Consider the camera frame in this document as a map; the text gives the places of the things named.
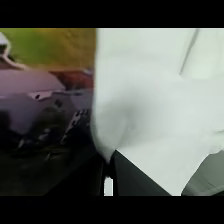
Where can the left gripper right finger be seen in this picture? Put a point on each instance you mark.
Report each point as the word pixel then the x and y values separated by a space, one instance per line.
pixel 133 180

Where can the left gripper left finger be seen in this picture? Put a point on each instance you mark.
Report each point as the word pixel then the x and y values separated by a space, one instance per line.
pixel 83 180

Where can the white shirt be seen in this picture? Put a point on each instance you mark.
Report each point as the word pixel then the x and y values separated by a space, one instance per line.
pixel 156 100

